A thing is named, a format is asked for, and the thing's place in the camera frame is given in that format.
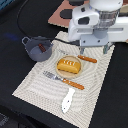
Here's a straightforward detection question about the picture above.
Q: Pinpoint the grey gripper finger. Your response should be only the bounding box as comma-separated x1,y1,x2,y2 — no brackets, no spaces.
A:
103,43,111,54

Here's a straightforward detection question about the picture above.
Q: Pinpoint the pale green gripper finger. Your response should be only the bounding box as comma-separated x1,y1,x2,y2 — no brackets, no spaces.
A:
79,47,85,55

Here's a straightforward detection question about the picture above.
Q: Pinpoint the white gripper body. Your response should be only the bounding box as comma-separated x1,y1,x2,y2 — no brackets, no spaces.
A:
68,4,128,47

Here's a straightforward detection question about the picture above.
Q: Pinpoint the orange toy bread loaf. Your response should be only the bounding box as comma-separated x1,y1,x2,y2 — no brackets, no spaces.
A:
57,59,81,74

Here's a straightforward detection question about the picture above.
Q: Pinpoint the brown toy sausage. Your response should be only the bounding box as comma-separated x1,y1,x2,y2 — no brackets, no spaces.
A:
38,44,46,52

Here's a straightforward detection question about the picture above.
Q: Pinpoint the grey pot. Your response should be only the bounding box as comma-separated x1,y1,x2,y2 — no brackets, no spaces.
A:
22,36,53,62

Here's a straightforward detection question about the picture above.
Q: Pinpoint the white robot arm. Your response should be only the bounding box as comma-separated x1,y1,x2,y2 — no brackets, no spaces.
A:
68,0,128,54

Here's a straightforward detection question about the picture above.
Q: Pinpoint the black stove burner disc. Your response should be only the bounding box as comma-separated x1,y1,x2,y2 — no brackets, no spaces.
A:
60,9,72,19

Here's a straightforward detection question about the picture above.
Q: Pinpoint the round wooden plate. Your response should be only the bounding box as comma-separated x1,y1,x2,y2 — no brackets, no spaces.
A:
55,55,83,79

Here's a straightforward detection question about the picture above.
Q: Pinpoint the pink tray mat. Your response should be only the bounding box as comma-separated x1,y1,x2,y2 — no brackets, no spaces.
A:
47,0,128,29

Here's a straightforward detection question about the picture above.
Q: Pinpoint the white woven placemat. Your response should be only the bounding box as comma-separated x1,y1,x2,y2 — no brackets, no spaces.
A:
11,30,116,128

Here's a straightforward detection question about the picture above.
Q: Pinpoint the wooden handled knife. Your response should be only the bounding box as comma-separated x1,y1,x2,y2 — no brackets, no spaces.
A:
58,49,97,63

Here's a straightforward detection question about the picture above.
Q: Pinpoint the wooden handled fork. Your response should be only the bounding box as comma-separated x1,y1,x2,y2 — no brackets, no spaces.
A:
43,71,84,90

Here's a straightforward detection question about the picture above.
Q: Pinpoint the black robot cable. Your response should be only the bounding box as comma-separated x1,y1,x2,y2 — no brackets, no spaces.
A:
16,0,81,46

